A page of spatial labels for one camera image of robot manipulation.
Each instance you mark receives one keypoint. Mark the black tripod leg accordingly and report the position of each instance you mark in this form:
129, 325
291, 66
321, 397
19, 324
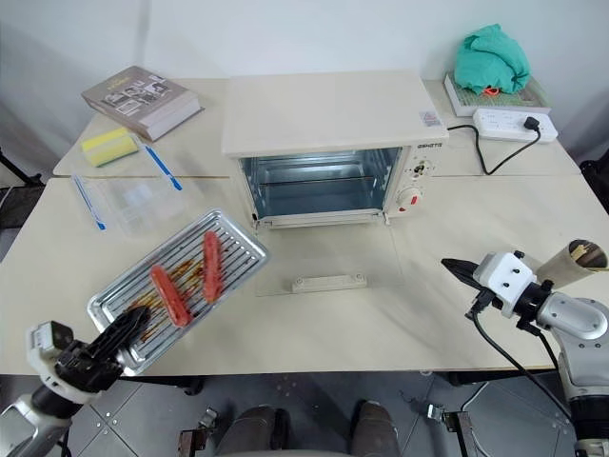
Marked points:
21, 170

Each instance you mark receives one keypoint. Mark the beige cardboard tube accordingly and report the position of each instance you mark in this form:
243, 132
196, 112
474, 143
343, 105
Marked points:
561, 266

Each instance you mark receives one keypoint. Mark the white green-covered book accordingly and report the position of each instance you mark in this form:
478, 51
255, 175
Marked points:
464, 104

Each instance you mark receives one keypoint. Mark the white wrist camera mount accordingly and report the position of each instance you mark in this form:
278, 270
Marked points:
506, 277
40, 340

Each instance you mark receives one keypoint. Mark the white power strip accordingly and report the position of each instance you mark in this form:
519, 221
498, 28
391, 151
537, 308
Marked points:
499, 125

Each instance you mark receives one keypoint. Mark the short red sausage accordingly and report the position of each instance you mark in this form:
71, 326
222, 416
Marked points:
212, 266

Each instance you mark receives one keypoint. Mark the silver ribbed baking tray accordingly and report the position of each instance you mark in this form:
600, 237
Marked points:
229, 234

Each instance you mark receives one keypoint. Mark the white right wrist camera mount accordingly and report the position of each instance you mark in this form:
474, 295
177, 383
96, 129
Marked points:
506, 277

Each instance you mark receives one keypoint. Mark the long red sausage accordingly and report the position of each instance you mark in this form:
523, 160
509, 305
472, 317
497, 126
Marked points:
171, 296

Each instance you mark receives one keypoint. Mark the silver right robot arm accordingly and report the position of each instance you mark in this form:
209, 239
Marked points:
571, 314

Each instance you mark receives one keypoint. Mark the clear container blue clips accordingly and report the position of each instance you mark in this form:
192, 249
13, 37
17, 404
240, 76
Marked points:
138, 202

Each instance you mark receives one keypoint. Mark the green cloth bag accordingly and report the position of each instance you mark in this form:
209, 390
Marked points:
490, 57

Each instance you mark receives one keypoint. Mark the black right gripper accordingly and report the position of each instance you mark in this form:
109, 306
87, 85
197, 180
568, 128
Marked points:
484, 301

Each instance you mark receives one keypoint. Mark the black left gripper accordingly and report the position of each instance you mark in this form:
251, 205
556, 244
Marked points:
90, 364

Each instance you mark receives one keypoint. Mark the yellow sponge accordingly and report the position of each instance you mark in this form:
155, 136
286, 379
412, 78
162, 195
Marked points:
109, 148

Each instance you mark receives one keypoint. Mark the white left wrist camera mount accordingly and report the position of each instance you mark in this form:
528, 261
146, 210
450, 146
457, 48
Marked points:
40, 340

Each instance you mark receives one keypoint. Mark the dark rounded shape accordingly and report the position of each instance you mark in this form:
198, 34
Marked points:
375, 428
254, 431

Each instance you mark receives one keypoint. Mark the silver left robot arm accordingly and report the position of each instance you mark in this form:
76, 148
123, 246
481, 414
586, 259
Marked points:
28, 421

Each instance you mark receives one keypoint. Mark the black bulky object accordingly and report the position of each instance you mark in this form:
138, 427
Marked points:
597, 185

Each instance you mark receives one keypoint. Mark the metal caster bracket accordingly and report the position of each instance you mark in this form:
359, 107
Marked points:
197, 431
452, 423

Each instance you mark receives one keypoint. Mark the thick grey-brown book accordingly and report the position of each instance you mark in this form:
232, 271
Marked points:
138, 95

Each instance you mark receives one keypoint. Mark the cream toaster oven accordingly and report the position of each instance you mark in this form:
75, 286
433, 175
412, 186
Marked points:
328, 109

